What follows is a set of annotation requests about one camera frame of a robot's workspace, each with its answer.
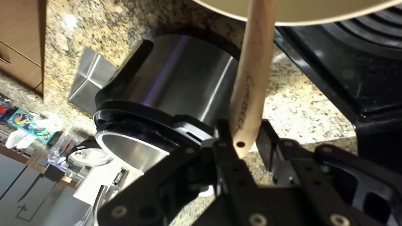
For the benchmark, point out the stainless steel pressure cooker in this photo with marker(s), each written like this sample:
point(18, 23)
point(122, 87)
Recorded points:
point(184, 80)

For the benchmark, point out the black electric stove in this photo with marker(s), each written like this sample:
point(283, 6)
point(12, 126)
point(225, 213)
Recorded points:
point(347, 80)

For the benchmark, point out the white crumpled tissue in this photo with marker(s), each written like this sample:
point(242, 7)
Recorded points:
point(19, 140)

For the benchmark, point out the light wood base cabinet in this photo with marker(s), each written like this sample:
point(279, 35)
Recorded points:
point(21, 38)

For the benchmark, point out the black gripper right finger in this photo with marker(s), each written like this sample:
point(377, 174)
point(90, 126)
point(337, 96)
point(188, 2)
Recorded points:
point(302, 184)

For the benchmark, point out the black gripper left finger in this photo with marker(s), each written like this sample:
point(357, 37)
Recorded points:
point(234, 184)

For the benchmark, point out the black coil burner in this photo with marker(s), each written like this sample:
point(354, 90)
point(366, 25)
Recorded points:
point(369, 36)

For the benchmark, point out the steel kitchen sink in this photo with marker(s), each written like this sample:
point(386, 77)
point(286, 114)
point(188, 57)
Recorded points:
point(88, 82)

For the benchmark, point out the wooden spatula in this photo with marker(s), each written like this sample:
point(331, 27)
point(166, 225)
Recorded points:
point(253, 76)

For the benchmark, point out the colourful printed box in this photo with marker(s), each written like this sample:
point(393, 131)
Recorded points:
point(32, 126)

